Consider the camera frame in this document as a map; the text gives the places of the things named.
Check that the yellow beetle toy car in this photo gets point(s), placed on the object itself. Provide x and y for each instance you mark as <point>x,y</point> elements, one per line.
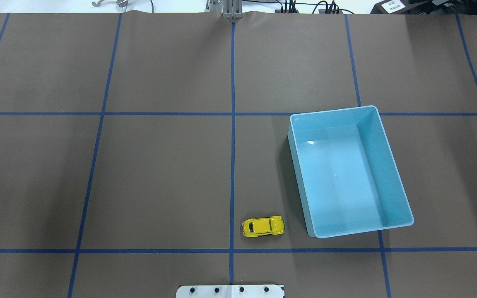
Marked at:
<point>253,228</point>

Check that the light blue plastic bin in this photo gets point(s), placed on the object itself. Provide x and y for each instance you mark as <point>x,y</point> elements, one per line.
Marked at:
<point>346,173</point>

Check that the black labelled box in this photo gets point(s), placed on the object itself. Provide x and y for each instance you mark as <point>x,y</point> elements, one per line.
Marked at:
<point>390,7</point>

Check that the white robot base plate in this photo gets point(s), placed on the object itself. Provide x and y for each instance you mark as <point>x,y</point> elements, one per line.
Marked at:
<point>231,291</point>

